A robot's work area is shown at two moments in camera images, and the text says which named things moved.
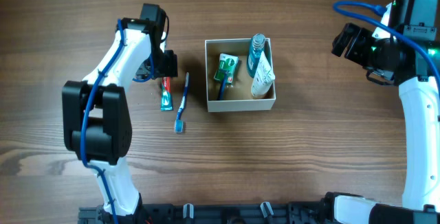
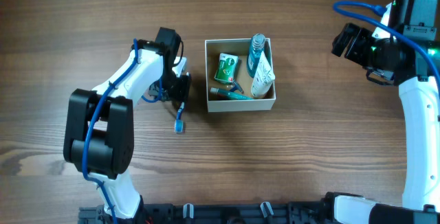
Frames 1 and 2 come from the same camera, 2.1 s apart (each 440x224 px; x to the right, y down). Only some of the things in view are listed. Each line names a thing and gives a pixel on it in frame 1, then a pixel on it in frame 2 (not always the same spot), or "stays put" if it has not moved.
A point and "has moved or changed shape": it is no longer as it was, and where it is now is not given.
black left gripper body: [169, 63] to [183, 87]
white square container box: [236, 96] stays put
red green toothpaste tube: [167, 102] has moved or changed shape
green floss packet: [225, 74] stays put
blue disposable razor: [223, 83] to [236, 87]
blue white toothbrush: [179, 126] stays put
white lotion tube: [263, 79] stays put
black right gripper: [355, 45] stays put
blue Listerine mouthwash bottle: [258, 43] stays put
